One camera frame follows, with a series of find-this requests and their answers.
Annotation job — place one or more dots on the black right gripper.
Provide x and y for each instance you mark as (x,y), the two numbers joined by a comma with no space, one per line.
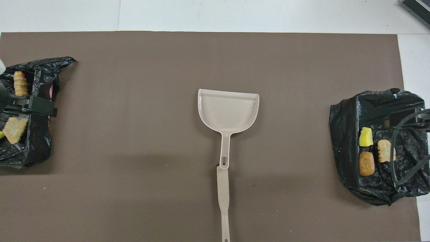
(421,117)

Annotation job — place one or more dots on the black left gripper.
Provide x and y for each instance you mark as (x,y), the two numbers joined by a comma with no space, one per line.
(10,102)

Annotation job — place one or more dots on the striped croissant toy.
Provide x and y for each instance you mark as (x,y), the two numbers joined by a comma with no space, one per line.
(20,84)
(15,130)

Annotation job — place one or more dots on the pale yellow crinkled food piece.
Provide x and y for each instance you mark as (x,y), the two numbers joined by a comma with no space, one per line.
(384,151)

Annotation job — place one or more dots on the small green yellow sponge piece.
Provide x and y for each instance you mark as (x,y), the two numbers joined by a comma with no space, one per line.
(366,137)

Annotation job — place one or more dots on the brown hash brown toy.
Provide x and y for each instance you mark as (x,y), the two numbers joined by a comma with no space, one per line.
(367,164)

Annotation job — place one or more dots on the beige plastic dustpan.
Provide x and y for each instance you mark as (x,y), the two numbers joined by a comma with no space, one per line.
(228,109)

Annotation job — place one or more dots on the beige hand brush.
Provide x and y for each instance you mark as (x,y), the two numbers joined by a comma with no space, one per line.
(223,188)

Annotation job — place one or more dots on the black bag over pink bin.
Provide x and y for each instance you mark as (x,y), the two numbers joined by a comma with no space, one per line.
(37,148)

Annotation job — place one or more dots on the black bag lined bin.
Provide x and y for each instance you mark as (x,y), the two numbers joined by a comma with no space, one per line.
(346,141)

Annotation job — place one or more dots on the brown table mat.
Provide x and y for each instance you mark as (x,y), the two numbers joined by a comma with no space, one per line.
(134,84)

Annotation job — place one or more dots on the grey ribbed device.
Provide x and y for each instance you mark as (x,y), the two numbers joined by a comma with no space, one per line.
(420,6)

